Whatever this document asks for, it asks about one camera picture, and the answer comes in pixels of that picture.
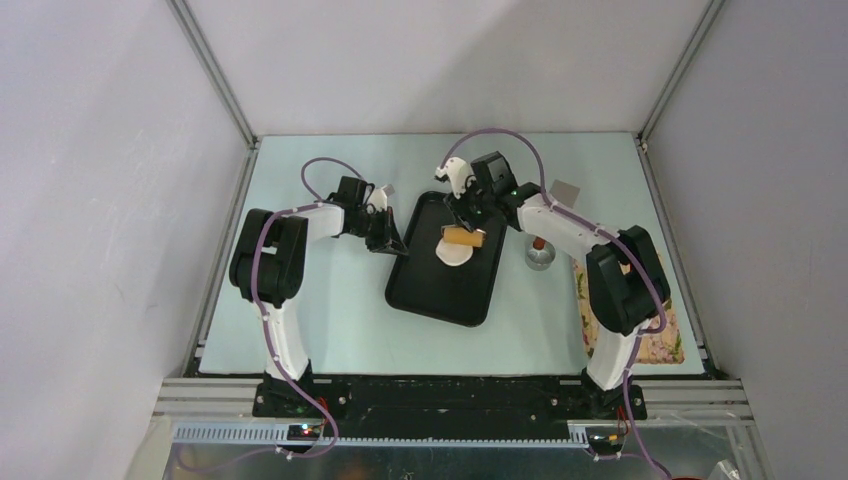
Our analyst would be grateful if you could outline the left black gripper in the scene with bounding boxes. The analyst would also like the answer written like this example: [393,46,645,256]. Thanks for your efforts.
[348,207,407,257]

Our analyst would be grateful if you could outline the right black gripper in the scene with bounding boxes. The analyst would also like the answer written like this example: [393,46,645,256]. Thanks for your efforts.
[443,178,494,235]

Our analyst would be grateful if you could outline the black baking tray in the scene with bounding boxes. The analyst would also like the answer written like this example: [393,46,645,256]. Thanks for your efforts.
[385,191,506,327]

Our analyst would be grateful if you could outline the wooden dough roller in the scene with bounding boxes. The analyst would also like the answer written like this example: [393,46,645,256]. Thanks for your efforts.
[442,226,486,248]

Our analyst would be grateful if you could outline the white dough ball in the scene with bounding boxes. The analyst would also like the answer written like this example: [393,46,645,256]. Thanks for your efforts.
[435,240,474,267]

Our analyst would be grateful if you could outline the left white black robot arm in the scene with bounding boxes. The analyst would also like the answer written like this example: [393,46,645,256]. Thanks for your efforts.
[229,176,408,417]

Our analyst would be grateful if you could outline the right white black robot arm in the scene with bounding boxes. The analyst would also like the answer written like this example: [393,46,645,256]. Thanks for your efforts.
[435,152,670,418]

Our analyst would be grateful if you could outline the small round metal cup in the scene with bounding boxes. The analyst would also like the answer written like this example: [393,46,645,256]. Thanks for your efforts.
[525,237,556,271]

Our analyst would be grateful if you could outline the floral cloth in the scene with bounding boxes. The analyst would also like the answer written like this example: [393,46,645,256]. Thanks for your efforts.
[572,260,685,365]

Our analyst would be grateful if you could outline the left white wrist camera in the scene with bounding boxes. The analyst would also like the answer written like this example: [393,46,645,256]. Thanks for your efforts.
[366,184,395,212]

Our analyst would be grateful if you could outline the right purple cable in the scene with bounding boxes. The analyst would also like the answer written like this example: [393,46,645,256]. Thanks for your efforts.
[442,128,670,480]

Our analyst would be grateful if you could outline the purple cable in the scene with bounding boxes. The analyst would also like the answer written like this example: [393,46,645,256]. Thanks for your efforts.
[250,156,369,462]
[442,128,670,480]

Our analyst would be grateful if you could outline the metal spatula with red handle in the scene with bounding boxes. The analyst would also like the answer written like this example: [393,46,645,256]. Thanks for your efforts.
[548,180,580,208]

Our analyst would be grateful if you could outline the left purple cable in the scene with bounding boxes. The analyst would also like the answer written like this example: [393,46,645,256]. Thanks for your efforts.
[250,156,369,462]

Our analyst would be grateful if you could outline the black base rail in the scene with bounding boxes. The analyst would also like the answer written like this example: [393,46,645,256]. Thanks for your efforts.
[252,373,647,441]

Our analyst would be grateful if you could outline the aluminium frame with cable duct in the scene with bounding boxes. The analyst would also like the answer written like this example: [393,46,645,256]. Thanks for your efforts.
[154,375,772,479]

